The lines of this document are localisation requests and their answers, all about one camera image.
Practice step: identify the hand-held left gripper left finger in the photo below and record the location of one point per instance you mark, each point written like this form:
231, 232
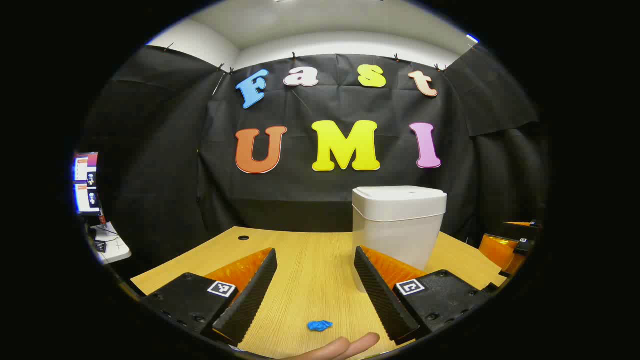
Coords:
250, 300

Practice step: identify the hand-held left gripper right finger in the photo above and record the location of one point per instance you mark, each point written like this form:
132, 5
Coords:
382, 300

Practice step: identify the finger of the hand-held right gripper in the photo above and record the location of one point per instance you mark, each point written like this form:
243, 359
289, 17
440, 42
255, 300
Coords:
497, 250
522, 227

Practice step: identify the blue paper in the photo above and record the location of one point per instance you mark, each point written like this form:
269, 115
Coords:
320, 325

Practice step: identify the white desktop garbage bin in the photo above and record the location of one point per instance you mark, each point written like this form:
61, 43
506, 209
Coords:
400, 225

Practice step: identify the wooden desktop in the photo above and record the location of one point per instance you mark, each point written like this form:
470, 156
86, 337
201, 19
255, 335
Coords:
315, 280

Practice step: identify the black backdrop cloth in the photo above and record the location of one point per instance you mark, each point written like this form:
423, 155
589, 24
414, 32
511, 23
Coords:
150, 150

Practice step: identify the ceiling light panel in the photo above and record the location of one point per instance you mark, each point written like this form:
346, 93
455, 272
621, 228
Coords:
473, 38

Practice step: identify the computer monitor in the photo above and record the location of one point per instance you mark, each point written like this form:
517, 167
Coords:
86, 182

